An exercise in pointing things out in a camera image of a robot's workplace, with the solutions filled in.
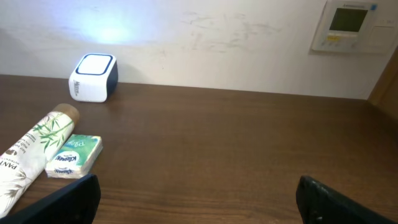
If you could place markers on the white barcode scanner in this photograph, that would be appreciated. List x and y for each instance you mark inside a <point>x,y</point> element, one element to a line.
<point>94,79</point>

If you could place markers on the white bamboo print tube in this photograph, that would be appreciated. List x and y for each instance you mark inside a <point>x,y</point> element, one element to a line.
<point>22,163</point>

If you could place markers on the green white tissue pack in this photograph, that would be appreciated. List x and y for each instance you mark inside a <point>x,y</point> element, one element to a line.
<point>75,158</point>

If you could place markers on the white wall control panel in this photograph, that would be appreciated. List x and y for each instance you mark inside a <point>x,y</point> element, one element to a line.
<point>356,27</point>

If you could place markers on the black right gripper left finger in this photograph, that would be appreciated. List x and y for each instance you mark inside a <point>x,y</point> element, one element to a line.
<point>74,203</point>

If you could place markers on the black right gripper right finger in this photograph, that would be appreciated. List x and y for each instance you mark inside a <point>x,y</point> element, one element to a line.
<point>320,204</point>

